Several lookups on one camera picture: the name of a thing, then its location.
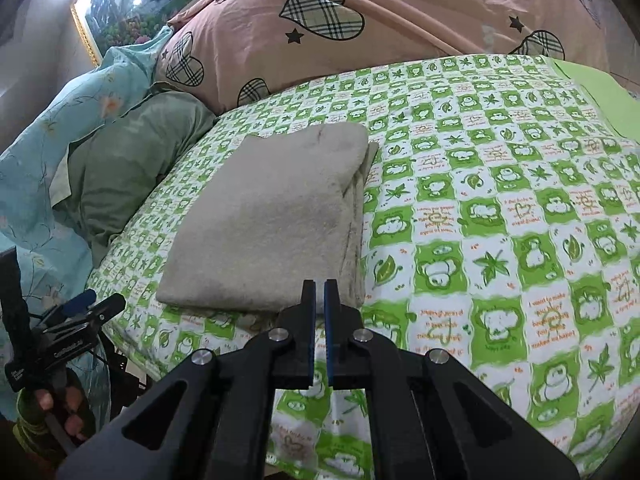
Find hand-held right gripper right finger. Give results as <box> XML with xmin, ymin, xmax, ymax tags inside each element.
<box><xmin>323</xmin><ymin>279</ymin><xmax>581</xmax><ymax>480</ymax></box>

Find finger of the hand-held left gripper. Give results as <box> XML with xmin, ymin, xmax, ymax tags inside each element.
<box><xmin>72</xmin><ymin>293</ymin><xmax>127</xmax><ymax>332</ymax></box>
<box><xmin>60</xmin><ymin>288</ymin><xmax>97</xmax><ymax>315</ymax></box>

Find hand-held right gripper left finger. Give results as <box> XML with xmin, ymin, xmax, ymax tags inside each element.
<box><xmin>57</xmin><ymin>280</ymin><xmax>318</xmax><ymax>480</ymax></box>

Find person's left hand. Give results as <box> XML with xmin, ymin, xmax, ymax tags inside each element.
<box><xmin>30</xmin><ymin>372</ymin><xmax>97</xmax><ymax>450</ymax></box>

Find pale cream cloth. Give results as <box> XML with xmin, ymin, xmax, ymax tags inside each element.
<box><xmin>49</xmin><ymin>157</ymin><xmax>77</xmax><ymax>208</ymax></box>

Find green pillow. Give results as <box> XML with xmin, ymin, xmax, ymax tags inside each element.
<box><xmin>52</xmin><ymin>91</ymin><xmax>217</xmax><ymax>267</ymax></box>

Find blue floral bedding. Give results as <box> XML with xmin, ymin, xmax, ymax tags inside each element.
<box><xmin>0</xmin><ymin>25</ymin><xmax>173</xmax><ymax>421</ymax></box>

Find green frog printed blanket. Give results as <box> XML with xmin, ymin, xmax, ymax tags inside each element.
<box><xmin>90</xmin><ymin>52</ymin><xmax>640</xmax><ymax>480</ymax></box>

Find gold framed landscape painting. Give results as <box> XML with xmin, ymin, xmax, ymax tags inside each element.
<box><xmin>70</xmin><ymin>0</ymin><xmax>236</xmax><ymax>68</ymax></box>

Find pink quilt with plaid hearts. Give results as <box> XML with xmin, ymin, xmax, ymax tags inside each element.
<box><xmin>152</xmin><ymin>0</ymin><xmax>613</xmax><ymax>113</ymax></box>

